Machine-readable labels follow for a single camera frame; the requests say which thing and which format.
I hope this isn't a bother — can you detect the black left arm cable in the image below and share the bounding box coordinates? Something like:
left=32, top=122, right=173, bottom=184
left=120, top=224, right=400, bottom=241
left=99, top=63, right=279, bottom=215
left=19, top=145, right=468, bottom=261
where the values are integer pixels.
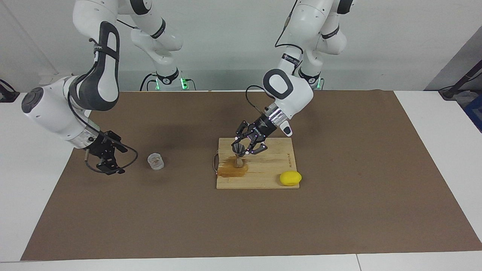
left=246, top=0, right=304, bottom=115

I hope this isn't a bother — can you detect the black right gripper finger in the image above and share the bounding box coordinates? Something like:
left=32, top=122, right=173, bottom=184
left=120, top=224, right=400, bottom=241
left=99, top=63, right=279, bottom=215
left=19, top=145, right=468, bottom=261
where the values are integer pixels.
left=97, top=157, right=126, bottom=176
left=107, top=131, right=128, bottom=153

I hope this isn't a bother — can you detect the black stand foot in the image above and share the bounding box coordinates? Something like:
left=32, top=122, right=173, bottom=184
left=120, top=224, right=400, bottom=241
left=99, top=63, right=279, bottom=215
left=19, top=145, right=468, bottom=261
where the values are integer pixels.
left=0, top=79, right=20, bottom=103

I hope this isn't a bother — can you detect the black base cable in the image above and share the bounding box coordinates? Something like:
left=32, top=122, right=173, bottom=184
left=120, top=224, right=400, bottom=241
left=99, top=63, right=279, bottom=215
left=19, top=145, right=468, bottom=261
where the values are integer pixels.
left=140, top=73, right=156, bottom=91

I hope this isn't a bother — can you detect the yellow lemon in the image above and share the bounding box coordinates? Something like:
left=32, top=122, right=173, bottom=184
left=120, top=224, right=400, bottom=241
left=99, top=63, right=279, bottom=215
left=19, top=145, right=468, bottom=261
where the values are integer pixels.
left=279, top=171, right=302, bottom=187

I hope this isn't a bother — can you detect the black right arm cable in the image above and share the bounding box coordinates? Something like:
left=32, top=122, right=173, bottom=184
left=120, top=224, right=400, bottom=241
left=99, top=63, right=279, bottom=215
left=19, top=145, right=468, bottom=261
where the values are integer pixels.
left=68, top=94, right=139, bottom=174

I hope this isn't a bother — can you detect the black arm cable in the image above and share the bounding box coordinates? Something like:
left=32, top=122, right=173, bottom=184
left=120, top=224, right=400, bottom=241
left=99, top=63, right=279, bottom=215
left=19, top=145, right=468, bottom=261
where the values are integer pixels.
left=68, top=94, right=139, bottom=174
left=246, top=0, right=304, bottom=115

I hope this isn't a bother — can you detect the black tripod leg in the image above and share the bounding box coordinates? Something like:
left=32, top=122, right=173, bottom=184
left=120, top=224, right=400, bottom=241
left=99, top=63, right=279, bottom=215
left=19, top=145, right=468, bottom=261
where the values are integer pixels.
left=439, top=58, right=482, bottom=100

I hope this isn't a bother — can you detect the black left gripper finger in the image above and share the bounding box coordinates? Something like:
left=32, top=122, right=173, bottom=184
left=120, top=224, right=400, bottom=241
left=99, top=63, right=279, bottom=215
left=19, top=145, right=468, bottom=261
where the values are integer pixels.
left=243, top=141, right=269, bottom=156
left=231, top=121, right=249, bottom=146

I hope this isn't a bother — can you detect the blue crate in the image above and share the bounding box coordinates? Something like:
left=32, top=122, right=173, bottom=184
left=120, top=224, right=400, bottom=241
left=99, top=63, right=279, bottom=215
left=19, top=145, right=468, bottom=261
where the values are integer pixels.
left=464, top=92, right=482, bottom=132

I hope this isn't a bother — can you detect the brown paper table mat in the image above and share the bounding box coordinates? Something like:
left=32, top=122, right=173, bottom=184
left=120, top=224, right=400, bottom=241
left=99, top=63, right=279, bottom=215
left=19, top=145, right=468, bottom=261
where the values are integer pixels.
left=21, top=90, right=482, bottom=261

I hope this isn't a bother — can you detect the small clear glass cup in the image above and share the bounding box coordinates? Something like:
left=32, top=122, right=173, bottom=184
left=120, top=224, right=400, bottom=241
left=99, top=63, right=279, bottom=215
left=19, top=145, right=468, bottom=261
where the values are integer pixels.
left=147, top=153, right=165, bottom=170

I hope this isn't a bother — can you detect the wooden cutting board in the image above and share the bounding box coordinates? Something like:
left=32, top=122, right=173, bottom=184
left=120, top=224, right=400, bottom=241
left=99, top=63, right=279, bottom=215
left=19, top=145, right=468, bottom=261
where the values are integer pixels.
left=212, top=137, right=300, bottom=190

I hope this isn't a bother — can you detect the steel double jigger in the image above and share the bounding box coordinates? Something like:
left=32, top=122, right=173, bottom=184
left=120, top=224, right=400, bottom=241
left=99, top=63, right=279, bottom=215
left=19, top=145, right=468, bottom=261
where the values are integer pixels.
left=232, top=143, right=246, bottom=168

